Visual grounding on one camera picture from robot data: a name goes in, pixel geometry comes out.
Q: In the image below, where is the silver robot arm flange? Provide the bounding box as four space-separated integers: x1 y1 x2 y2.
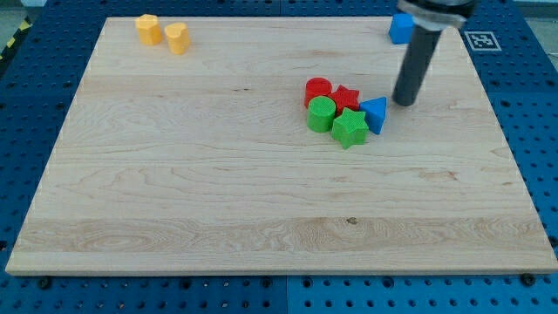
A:
397 0 480 31

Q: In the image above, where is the blue triangle block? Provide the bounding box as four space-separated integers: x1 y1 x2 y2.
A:
359 97 388 135

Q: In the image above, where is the blue cube block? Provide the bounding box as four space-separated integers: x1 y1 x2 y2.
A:
388 13 414 44

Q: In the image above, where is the wooden board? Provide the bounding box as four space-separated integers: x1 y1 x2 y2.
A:
6 17 557 276

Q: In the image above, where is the green cylinder block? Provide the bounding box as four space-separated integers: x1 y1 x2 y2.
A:
307 96 337 133

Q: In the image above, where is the green star block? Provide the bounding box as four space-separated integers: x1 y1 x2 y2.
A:
331 107 369 149

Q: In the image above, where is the red cylinder block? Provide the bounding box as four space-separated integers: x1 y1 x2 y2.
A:
303 77 332 108

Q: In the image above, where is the red star block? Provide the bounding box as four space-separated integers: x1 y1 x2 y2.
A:
328 85 360 116

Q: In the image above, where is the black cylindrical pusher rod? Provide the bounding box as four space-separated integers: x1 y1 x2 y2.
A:
391 25 442 106

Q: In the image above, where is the yellow hexagon block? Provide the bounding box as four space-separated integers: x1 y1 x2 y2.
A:
135 14 163 45

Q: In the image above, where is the white fiducial marker tag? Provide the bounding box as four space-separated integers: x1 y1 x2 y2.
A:
464 31 501 51

